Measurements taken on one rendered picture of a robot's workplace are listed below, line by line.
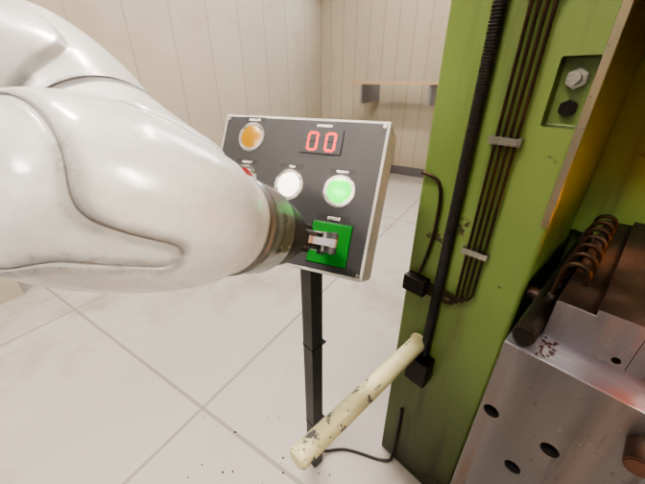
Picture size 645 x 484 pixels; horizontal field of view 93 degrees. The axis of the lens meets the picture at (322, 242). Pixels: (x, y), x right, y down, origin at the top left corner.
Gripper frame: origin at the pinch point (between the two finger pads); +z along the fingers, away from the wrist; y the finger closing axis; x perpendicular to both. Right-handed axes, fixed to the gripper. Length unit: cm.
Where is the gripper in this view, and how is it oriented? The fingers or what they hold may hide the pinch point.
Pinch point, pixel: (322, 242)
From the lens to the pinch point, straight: 50.8
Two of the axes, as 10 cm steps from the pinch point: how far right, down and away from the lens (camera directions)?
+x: 1.8, -9.8, 0.0
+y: 9.3, 1.7, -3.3
